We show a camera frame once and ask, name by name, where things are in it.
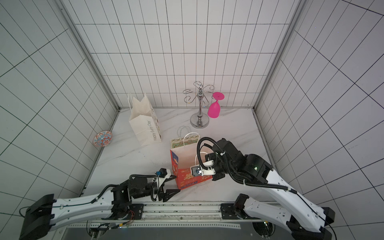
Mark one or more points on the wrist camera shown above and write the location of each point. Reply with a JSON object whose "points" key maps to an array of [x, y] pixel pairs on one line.
{"points": [[160, 176], [197, 170]]}

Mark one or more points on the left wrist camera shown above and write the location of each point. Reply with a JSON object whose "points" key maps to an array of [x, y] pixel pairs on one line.
{"points": [[160, 176]]}

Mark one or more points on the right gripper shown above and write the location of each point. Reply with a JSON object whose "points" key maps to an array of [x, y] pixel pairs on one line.
{"points": [[214, 166]]}

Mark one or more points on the white Happy Every Day bag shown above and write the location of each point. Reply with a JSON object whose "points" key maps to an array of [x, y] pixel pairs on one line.
{"points": [[144, 121]]}

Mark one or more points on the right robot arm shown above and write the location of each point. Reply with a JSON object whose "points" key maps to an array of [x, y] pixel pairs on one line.
{"points": [[303, 219]]}

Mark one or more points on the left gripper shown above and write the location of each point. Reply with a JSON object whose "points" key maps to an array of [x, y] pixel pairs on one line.
{"points": [[166, 195]]}

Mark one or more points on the green Fresh paper bag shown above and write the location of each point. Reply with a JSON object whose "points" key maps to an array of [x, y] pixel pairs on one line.
{"points": [[185, 137]]}

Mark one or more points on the pink plastic wine glass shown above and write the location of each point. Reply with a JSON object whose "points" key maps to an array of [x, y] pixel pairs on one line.
{"points": [[215, 108]]}

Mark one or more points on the red printed paper bag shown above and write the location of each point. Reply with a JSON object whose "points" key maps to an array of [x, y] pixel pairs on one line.
{"points": [[183, 158]]}

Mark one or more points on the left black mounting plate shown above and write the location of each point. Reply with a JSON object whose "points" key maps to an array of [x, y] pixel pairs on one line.
{"points": [[132, 212]]}

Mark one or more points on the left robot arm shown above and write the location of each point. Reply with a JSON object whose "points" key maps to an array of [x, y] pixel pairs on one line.
{"points": [[112, 203]]}

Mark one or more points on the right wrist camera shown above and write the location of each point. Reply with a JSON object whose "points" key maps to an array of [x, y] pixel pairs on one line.
{"points": [[197, 170]]}

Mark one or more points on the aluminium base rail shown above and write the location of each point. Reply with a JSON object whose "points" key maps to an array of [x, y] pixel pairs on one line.
{"points": [[193, 215]]}

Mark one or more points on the chrome cup holder stand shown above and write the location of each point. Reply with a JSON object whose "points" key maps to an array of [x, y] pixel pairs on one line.
{"points": [[199, 120]]}

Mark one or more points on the black mounting plate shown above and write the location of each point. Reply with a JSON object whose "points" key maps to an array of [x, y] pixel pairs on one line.
{"points": [[230, 212], [132, 212]]}

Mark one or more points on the patterned ceramic bowl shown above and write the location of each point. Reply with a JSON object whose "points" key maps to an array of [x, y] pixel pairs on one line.
{"points": [[103, 139]]}

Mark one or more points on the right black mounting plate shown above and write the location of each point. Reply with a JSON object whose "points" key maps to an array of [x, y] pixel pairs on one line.
{"points": [[230, 212]]}

